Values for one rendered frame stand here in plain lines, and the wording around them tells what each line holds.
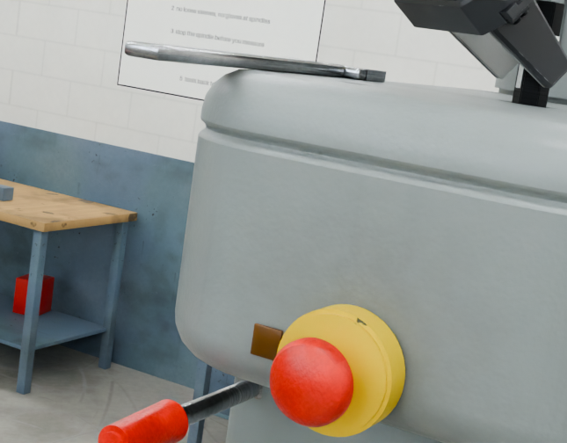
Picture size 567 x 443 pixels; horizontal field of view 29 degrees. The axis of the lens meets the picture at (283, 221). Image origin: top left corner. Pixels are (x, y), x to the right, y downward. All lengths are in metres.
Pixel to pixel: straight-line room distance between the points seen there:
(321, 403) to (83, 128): 5.82
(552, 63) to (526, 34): 0.03
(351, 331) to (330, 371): 0.03
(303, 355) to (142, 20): 5.60
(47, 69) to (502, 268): 6.01
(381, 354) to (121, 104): 5.65
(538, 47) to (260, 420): 0.28
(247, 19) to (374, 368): 5.23
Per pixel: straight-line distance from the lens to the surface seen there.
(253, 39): 5.67
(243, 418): 0.68
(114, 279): 6.03
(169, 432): 0.58
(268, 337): 0.55
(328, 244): 0.53
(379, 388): 0.51
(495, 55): 0.73
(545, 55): 0.68
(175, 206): 5.92
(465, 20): 0.65
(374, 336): 0.50
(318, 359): 0.49
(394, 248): 0.51
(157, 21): 6.00
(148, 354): 6.14
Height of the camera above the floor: 1.91
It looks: 9 degrees down
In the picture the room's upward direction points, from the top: 8 degrees clockwise
